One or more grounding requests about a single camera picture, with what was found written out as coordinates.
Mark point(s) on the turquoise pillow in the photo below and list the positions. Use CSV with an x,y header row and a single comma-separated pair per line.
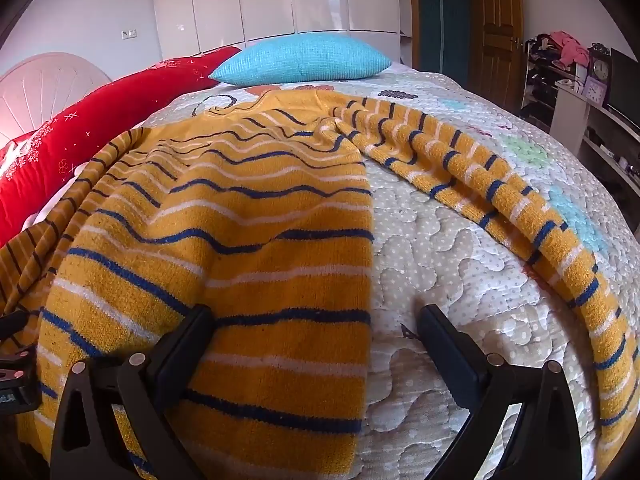
x,y
305,57

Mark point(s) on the pink clothing pile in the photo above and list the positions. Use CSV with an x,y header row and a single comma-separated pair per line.
x,y
570,47

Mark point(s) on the white shelf unit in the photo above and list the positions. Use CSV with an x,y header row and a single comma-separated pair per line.
x,y
600,120

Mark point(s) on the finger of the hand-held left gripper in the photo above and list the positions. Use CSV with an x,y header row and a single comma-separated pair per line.
x,y
11,325

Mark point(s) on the long red pillow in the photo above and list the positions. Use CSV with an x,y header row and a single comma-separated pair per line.
x,y
100,115

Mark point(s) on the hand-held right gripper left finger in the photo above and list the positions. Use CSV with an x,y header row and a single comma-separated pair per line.
x,y
192,342

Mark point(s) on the purple clock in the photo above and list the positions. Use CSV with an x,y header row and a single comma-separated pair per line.
x,y
595,91

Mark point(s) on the pink round headboard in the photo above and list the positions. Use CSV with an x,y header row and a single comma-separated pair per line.
x,y
45,85

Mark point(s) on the wooden door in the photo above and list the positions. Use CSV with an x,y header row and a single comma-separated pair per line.
x,y
497,25

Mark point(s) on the dark teal curtain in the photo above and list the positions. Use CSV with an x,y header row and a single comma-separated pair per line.
x,y
442,20

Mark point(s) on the black ornate clock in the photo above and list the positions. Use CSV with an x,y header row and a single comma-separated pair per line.
x,y
600,67

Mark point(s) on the beige quilted heart bedspread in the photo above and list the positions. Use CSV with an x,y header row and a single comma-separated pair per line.
x,y
450,260

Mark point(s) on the black flat television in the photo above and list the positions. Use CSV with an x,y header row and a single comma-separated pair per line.
x,y
625,85

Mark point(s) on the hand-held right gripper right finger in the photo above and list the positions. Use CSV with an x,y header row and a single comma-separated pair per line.
x,y
445,347

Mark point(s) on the white wall outlet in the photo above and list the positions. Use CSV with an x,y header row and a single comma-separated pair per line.
x,y
129,34

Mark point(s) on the yellow striped knit sweater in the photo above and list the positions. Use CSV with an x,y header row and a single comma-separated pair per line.
x,y
260,240

